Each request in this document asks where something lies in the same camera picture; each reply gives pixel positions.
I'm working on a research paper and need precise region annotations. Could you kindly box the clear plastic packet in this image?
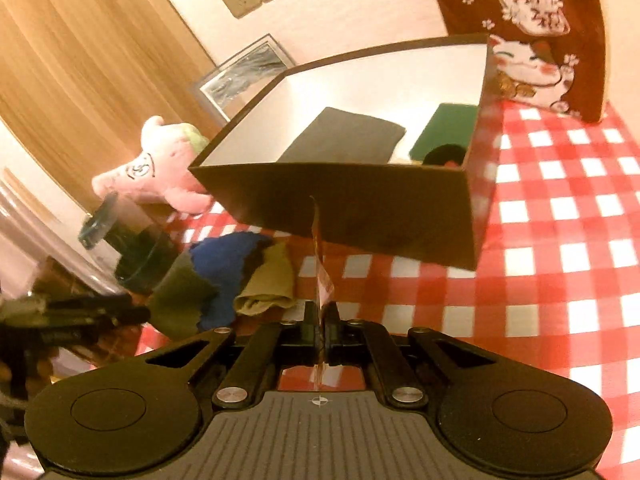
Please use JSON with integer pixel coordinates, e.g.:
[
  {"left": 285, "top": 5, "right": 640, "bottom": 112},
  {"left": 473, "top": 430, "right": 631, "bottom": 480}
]
[{"left": 307, "top": 194, "right": 337, "bottom": 392}]

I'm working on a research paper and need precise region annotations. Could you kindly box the blue cloth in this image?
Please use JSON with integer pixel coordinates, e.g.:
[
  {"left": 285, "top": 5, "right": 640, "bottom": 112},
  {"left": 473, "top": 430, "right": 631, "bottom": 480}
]
[{"left": 190, "top": 232, "right": 274, "bottom": 329}]

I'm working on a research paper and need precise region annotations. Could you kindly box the red white checkered tablecloth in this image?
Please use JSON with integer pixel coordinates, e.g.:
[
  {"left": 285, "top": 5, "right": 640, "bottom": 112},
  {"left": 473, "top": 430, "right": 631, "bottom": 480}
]
[{"left": 135, "top": 100, "right": 640, "bottom": 480}]

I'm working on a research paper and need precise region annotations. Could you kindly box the black round pad red centre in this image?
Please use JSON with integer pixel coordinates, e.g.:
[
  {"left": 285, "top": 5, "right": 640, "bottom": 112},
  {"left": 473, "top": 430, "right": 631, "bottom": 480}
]
[{"left": 422, "top": 143, "right": 469, "bottom": 167}]

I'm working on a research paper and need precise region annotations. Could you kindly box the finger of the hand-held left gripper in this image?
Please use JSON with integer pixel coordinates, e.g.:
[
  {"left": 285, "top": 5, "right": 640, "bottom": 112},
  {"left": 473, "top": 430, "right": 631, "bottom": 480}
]
[
  {"left": 45, "top": 295, "right": 135, "bottom": 312},
  {"left": 70, "top": 307, "right": 152, "bottom": 327}
]

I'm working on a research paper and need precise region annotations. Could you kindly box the pink plush toy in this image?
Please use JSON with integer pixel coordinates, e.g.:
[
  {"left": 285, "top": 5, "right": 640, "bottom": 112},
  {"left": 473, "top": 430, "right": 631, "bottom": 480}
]
[{"left": 91, "top": 115, "right": 215, "bottom": 216}]

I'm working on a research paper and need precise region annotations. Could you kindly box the wooden door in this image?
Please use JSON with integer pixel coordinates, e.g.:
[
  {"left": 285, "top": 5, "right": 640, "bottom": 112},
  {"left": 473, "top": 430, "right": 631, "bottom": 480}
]
[{"left": 0, "top": 0, "right": 221, "bottom": 212}]

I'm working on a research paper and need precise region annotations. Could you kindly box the brown cardboard box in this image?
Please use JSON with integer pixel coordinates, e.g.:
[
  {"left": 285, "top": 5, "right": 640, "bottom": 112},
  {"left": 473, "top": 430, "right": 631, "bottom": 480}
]
[{"left": 189, "top": 32, "right": 506, "bottom": 271}]

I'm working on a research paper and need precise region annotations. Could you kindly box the grey fluffy cloth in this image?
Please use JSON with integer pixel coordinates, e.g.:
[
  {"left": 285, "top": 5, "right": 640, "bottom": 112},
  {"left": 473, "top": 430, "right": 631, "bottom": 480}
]
[{"left": 147, "top": 252, "right": 221, "bottom": 337}]

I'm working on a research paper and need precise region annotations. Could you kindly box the framed picture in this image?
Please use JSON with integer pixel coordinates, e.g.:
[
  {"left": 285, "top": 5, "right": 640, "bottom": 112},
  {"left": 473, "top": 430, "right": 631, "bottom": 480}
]
[{"left": 190, "top": 33, "right": 296, "bottom": 124}]

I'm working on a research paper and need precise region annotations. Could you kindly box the beige sock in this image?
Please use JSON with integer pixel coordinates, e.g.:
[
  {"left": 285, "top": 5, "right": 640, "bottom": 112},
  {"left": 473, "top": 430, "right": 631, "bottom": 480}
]
[{"left": 233, "top": 242, "right": 296, "bottom": 317}]

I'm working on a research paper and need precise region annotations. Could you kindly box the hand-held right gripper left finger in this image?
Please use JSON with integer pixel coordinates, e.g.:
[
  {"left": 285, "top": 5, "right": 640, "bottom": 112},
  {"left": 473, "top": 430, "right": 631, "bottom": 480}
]
[{"left": 134, "top": 305, "right": 319, "bottom": 408}]

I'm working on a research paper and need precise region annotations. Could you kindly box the clear plastic container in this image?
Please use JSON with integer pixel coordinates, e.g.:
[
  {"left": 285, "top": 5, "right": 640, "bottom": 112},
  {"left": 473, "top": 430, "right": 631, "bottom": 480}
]
[{"left": 0, "top": 167, "right": 126, "bottom": 297}]

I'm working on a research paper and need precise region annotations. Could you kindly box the grey striped cloth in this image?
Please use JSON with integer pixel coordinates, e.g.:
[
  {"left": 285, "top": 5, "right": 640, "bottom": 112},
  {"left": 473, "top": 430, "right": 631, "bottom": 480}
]
[{"left": 276, "top": 106, "right": 407, "bottom": 165}]

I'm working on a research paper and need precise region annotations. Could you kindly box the green and yellow sponge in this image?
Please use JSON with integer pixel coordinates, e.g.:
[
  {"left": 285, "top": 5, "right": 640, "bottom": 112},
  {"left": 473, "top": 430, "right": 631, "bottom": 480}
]
[{"left": 407, "top": 102, "right": 480, "bottom": 161}]

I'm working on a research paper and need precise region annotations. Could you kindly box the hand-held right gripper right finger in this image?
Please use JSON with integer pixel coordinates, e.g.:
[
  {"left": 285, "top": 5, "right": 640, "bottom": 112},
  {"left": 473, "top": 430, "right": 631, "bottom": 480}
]
[{"left": 324, "top": 306, "right": 504, "bottom": 406}]

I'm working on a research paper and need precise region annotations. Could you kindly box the brown lucky cat cushion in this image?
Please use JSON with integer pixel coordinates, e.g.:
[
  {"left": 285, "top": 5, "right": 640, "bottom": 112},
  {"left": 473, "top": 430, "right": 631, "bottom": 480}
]
[{"left": 424, "top": 0, "right": 610, "bottom": 124}]

